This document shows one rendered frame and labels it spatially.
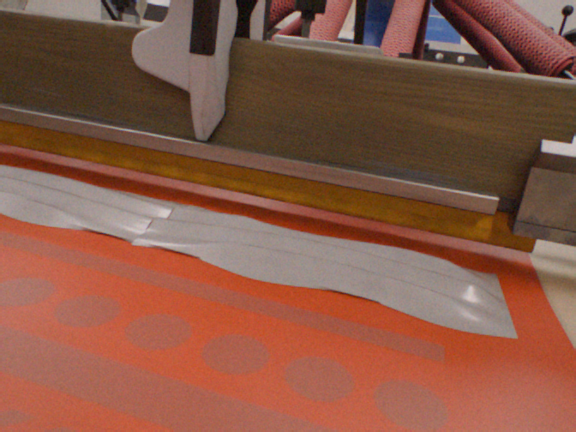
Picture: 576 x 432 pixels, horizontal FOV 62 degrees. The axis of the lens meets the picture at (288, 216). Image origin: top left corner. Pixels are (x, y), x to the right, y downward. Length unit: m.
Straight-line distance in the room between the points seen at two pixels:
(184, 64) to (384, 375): 0.21
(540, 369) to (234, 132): 0.21
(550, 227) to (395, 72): 0.12
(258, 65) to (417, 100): 0.10
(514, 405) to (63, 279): 0.17
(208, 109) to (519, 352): 0.21
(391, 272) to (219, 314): 0.09
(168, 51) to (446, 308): 0.21
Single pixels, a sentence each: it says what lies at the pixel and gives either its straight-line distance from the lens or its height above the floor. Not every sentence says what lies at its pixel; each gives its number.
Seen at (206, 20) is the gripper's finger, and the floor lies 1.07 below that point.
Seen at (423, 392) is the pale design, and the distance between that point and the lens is 0.17.
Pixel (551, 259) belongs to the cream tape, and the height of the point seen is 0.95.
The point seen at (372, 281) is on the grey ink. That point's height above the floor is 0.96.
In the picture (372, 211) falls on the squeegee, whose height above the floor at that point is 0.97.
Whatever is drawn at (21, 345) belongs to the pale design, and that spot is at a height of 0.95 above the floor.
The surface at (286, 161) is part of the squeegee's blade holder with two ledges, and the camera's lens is 0.29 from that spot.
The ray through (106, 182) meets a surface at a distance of 0.35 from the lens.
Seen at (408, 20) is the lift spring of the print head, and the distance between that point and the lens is 0.84.
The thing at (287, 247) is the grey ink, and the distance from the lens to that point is 0.25.
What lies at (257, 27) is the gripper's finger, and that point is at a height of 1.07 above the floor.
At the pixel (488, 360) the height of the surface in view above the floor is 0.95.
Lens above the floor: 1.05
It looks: 18 degrees down
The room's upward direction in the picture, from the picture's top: 8 degrees clockwise
